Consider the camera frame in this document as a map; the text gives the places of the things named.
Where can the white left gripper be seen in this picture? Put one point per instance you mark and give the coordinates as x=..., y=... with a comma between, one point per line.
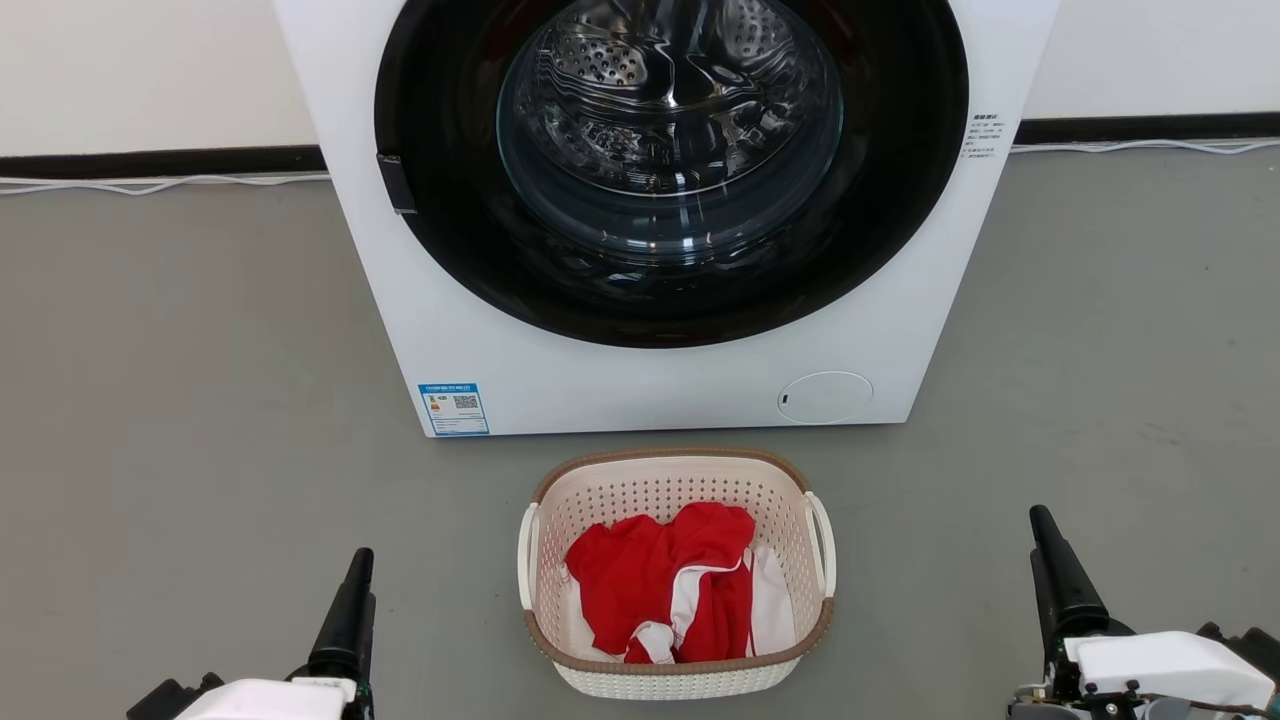
x=280, y=702

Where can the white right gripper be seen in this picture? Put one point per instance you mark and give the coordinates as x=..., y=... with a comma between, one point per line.
x=1160, y=665

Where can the cream perforated laundry basket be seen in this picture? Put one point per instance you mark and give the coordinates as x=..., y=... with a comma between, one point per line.
x=660, y=480

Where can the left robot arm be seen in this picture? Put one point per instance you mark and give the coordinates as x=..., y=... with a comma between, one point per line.
x=165, y=700

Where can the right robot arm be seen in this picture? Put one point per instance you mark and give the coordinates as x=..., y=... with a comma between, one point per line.
x=1255, y=645

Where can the blue energy label sticker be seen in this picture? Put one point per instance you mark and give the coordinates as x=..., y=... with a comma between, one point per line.
x=455, y=408

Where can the red garment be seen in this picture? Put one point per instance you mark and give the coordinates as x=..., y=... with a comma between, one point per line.
x=640, y=580

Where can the round white filter cover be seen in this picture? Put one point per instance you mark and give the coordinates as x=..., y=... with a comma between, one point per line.
x=825, y=397

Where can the white front-load washing machine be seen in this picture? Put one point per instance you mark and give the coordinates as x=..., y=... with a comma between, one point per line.
x=450, y=330

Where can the round black glass washer door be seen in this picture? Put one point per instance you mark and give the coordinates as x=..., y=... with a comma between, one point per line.
x=450, y=230

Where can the black printed text label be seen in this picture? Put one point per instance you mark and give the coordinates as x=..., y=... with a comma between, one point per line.
x=982, y=138

